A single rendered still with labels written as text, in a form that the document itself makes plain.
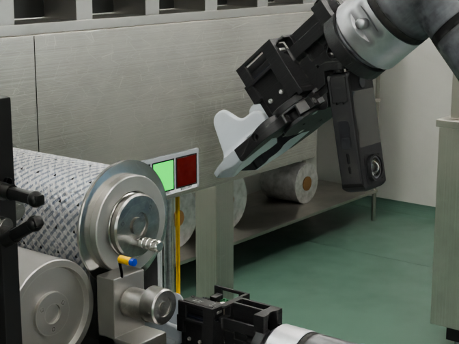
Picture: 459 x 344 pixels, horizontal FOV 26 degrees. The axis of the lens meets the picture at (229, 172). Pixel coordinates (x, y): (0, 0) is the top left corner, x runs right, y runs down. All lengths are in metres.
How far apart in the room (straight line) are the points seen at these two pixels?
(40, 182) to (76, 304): 0.15
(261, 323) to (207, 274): 1.03
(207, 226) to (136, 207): 0.98
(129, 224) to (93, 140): 0.44
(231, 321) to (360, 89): 0.34
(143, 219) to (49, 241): 0.11
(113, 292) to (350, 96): 0.36
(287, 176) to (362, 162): 4.52
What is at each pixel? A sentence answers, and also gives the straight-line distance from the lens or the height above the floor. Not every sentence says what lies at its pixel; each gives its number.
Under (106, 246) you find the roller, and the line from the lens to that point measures 1.13.
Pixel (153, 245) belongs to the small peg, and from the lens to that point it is 1.13.
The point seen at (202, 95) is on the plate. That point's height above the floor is 1.31.
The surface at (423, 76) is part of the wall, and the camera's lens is 5.99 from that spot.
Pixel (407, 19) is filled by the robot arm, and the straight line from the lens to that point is 0.88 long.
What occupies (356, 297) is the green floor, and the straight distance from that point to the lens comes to 4.64.
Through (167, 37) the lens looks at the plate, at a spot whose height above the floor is 1.42.
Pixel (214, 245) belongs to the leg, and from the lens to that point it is 2.11.
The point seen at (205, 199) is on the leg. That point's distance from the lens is 2.10.
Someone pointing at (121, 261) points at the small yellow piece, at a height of 1.23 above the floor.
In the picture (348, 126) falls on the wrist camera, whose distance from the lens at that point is 0.93.
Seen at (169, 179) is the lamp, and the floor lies 1.18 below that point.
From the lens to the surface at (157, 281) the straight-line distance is 1.23.
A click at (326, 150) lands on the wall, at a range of 6.40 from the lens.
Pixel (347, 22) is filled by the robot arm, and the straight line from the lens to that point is 0.90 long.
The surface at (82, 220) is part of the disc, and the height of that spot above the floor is 1.27.
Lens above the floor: 1.56
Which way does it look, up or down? 13 degrees down
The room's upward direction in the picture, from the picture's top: straight up
